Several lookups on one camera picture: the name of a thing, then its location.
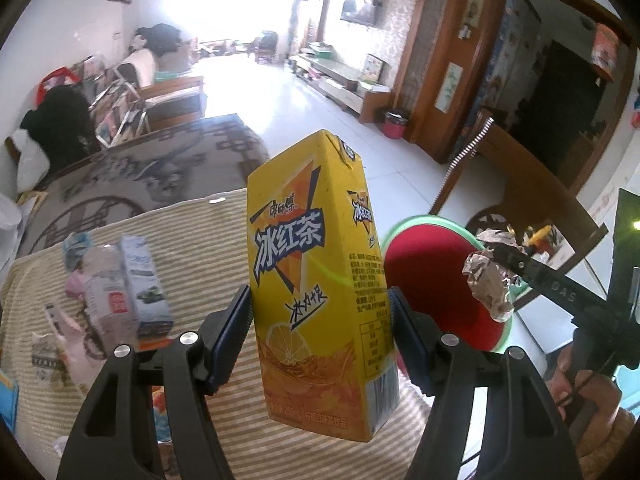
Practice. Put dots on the black chair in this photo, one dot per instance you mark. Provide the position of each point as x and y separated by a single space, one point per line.
266 47

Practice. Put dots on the white printed plastic bag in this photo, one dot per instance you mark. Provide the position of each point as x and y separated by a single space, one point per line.
65 355

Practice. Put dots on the clear plastic bottle red label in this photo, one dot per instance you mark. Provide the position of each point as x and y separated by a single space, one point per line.
107 300

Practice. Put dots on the framed picture on cabinet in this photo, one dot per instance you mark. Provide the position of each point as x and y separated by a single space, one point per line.
372 67

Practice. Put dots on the row of shiny magazines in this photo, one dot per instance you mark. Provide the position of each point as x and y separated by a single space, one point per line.
115 110

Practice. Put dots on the wooden room partition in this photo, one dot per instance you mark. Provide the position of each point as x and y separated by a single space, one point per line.
425 60

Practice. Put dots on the yellow toy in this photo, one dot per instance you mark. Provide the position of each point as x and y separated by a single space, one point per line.
541 240

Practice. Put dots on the pink plastic bag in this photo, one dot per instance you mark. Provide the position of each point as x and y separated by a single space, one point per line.
76 284

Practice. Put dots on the pile of black clothes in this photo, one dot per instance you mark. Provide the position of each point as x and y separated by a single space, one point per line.
160 37

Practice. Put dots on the grey patterned table cover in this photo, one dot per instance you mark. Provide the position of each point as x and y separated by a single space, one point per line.
165 160

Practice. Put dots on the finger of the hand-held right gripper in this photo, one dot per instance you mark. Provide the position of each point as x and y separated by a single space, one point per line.
550 280

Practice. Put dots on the wall television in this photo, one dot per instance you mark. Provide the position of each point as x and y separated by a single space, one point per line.
359 9

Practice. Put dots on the small red trash can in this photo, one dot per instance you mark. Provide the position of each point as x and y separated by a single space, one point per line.
395 125

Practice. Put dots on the red bucket with green rim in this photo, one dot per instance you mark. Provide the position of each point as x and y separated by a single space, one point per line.
430 270

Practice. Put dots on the orange box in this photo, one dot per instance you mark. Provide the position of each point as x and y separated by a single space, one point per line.
604 50

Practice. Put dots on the wooden chair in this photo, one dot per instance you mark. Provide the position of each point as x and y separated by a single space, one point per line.
530 180

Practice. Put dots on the striped beige mat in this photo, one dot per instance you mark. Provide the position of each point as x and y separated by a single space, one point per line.
200 240

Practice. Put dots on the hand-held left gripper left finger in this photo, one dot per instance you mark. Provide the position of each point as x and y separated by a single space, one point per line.
232 340

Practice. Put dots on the white and blue carton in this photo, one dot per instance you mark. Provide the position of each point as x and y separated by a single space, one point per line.
145 290

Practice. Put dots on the orange printed packet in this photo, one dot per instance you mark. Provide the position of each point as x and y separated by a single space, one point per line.
161 410

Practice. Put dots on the silver foil wrapper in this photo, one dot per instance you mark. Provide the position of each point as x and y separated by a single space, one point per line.
487 280

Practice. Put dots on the person's right forearm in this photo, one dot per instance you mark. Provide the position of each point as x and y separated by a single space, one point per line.
610 437

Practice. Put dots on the colourful printed box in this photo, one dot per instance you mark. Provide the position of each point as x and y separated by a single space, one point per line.
7 400

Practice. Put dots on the red bag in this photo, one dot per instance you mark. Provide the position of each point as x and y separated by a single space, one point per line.
52 80

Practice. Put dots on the yellow drink carton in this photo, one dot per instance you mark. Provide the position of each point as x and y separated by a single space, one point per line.
310 260

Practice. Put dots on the black coat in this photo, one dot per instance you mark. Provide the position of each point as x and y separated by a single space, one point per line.
60 125

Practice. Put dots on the crumpled blue plastic bag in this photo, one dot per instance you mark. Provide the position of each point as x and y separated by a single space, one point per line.
75 255

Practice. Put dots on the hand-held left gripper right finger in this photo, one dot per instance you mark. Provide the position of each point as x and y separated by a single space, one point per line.
407 340

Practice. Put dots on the white television cabinet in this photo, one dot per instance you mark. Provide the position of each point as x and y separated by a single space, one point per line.
340 82

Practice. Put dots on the wooden sofa with white cushion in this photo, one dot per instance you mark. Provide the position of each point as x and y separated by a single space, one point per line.
165 95

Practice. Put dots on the person's right hand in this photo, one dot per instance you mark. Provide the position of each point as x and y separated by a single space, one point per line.
560 380

